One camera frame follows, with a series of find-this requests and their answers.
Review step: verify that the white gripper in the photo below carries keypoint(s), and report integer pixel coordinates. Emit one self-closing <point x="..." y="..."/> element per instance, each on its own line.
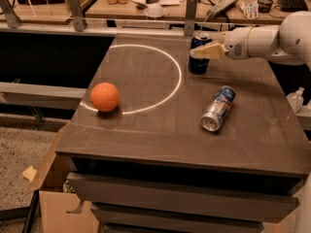
<point x="235" y="44"/>

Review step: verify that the blue pepsi can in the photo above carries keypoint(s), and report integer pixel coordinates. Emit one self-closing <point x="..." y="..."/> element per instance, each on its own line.
<point x="199" y="66"/>

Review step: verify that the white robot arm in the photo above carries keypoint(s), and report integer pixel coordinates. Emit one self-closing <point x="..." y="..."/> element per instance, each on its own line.
<point x="287" y="43"/>

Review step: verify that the silver blue can lying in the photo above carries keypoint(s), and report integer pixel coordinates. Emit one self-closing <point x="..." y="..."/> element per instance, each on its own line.
<point x="215" y="114"/>

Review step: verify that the grey power strip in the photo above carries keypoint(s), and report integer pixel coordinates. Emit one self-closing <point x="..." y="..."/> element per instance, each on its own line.
<point x="224" y="5"/>

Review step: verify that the white patterned small box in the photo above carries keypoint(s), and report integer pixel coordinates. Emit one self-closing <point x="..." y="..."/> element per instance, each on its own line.
<point x="250" y="10"/>

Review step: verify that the black mesh cup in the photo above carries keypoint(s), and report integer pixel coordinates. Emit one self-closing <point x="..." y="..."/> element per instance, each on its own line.
<point x="265" y="5"/>

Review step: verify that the white face mask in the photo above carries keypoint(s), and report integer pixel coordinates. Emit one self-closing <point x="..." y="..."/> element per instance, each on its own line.
<point x="154" y="11"/>

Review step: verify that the black keyboard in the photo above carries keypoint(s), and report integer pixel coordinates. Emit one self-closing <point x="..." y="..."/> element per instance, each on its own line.
<point x="293" y="5"/>

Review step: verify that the clear plastic bottle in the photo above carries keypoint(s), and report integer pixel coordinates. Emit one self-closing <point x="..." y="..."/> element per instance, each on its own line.
<point x="296" y="99"/>

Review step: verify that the grey drawer cabinet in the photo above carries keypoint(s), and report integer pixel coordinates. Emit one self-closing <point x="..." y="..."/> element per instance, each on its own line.
<point x="150" y="165"/>

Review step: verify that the orange fruit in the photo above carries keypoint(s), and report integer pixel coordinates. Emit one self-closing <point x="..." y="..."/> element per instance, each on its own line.
<point x="105" y="97"/>

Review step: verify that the brown cardboard box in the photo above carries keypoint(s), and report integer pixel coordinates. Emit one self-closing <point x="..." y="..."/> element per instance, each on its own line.
<point x="61" y="212"/>

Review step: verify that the metal bracket right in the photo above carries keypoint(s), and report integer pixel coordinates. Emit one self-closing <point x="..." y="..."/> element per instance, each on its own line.
<point x="190" y="17"/>

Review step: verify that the metal bracket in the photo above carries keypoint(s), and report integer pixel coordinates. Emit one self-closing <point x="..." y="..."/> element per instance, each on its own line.
<point x="190" y="17"/>
<point x="77" y="15"/>
<point x="11" y="17"/>

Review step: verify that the metal bracket middle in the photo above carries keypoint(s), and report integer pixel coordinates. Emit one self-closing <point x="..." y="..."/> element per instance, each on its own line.
<point x="77" y="15"/>

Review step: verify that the metal bracket left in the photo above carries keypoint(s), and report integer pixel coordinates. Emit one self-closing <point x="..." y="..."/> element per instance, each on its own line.
<point x="11" y="17"/>

